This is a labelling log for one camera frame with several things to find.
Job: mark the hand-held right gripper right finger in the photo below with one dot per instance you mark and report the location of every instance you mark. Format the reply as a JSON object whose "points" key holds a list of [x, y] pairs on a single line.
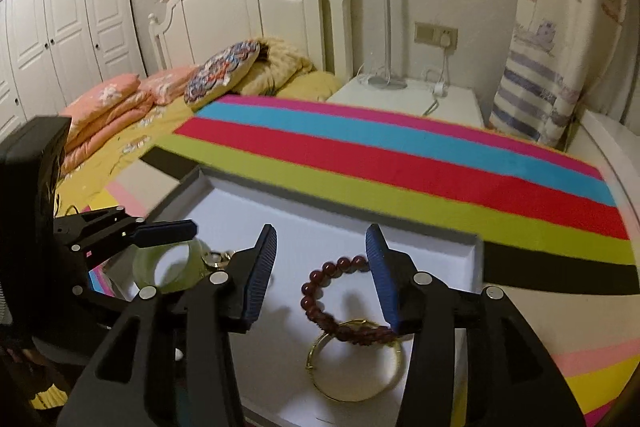
{"points": [[382, 282]]}

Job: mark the white nightstand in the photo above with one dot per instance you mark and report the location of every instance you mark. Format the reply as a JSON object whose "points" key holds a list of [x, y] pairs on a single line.
{"points": [[390, 99]]}

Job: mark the pink floral pillow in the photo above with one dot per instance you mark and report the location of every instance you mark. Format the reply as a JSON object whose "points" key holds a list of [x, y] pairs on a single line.
{"points": [[167, 84]]}

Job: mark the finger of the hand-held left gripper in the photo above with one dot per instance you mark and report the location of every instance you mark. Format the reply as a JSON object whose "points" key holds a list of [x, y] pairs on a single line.
{"points": [[100, 297], [165, 232]]}

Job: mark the white window sill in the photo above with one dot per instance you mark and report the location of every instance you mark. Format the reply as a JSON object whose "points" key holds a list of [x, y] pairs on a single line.
{"points": [[610, 142]]}

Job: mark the folded orange quilt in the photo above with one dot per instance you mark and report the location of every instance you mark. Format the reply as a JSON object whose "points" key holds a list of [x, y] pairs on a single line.
{"points": [[105, 117]]}

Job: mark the white bed headboard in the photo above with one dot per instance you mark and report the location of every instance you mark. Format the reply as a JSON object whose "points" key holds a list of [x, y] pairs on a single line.
{"points": [[225, 17]]}

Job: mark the white wardrobe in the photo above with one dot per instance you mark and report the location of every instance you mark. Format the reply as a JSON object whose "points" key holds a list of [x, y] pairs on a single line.
{"points": [[65, 32]]}

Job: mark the printed striped curtain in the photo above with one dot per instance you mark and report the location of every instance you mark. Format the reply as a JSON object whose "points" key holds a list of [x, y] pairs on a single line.
{"points": [[550, 32]]}

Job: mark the yellow blanket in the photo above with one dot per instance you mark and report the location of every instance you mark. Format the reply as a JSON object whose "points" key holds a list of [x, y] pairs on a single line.
{"points": [[285, 72]]}

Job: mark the wall socket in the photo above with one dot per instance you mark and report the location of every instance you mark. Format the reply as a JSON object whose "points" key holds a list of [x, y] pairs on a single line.
{"points": [[427, 34]]}

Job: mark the white shallow jewelry box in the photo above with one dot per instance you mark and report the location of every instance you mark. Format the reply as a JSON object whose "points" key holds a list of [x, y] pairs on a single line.
{"points": [[310, 232]]}

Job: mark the patterned round cushion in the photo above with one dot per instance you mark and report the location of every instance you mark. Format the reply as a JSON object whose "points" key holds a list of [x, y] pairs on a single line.
{"points": [[220, 72]]}

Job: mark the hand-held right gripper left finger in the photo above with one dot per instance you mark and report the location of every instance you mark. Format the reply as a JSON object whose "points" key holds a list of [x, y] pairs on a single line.
{"points": [[260, 279]]}

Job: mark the yellow bedsheet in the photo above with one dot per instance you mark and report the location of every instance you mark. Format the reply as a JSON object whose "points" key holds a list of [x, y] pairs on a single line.
{"points": [[125, 157]]}

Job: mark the gold bangle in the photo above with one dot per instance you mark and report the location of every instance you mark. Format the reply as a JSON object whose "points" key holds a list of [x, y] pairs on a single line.
{"points": [[312, 352]]}

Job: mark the white desk lamp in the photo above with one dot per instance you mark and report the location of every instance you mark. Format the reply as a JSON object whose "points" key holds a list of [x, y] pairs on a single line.
{"points": [[386, 32]]}

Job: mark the pale green jade bangle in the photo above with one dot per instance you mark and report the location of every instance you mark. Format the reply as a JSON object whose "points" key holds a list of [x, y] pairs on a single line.
{"points": [[141, 269]]}

